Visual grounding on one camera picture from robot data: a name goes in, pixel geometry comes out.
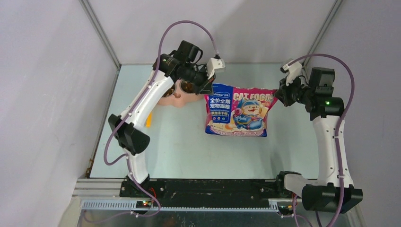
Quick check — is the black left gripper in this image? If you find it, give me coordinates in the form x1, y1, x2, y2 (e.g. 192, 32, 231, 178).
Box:
182, 63, 215, 95

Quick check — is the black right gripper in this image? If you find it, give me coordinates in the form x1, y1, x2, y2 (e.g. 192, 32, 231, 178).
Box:
275, 73, 315, 107

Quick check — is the pink double pet feeder base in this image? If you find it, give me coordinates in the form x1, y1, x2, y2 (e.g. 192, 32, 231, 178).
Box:
157, 91, 204, 108

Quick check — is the colourful cat food bag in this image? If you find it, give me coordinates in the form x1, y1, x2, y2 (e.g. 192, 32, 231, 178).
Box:
205, 83, 278, 137

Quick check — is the yellow plastic food scoop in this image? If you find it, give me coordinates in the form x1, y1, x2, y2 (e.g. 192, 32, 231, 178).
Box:
145, 112, 153, 128

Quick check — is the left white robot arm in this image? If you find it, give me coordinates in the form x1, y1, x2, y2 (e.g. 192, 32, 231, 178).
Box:
108, 41, 225, 197

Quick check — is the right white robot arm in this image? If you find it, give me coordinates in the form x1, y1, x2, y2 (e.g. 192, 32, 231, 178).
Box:
274, 67, 363, 214

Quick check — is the right steel bowl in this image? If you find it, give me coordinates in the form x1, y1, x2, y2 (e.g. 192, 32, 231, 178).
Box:
180, 79, 196, 95

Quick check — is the steel bowl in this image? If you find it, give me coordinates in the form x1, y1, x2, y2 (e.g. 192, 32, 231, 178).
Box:
180, 79, 196, 95
162, 85, 176, 98

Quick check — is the left steel bowl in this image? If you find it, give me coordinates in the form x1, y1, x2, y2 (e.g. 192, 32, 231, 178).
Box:
162, 85, 176, 98

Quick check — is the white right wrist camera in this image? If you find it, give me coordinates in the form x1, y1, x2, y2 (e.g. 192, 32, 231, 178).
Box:
280, 59, 303, 86

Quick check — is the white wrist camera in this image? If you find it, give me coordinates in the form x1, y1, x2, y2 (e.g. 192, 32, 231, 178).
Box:
206, 58, 226, 79
280, 59, 303, 86

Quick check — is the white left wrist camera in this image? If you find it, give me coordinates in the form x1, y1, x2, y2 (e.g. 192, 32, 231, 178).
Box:
206, 58, 226, 79

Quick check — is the aluminium corner post right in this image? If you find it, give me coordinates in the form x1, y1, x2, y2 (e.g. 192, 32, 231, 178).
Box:
307, 0, 344, 54

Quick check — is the aluminium corner post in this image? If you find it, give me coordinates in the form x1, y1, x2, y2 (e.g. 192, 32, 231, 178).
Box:
307, 0, 344, 54
79, 0, 122, 70

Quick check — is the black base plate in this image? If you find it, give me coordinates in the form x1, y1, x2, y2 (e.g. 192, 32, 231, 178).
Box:
119, 178, 293, 209

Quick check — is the aluminium corner post left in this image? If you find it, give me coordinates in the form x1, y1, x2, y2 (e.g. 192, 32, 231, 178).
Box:
79, 0, 122, 70

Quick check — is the grey slotted cable duct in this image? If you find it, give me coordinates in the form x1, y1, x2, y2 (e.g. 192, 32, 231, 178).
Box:
80, 200, 279, 212

